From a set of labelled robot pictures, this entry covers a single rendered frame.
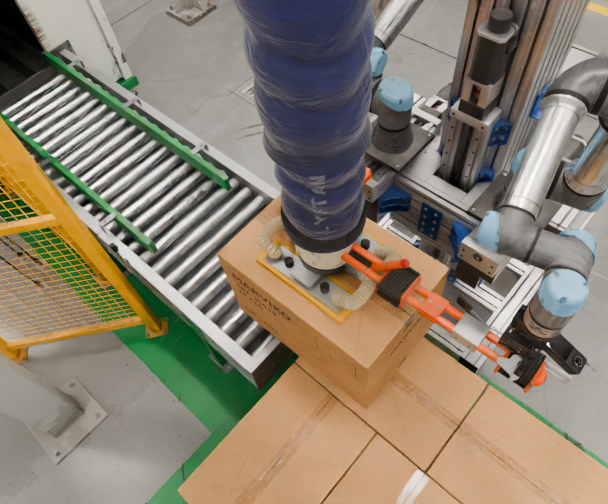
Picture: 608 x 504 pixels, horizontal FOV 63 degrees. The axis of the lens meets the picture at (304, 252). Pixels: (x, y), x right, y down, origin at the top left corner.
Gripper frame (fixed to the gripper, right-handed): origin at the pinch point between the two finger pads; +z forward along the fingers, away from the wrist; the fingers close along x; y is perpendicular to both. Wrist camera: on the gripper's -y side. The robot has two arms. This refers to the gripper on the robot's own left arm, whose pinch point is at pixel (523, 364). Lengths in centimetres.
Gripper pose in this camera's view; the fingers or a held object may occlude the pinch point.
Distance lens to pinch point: 131.0
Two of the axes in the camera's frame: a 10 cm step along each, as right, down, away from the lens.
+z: 0.9, 5.5, 8.3
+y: -7.5, -5.1, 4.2
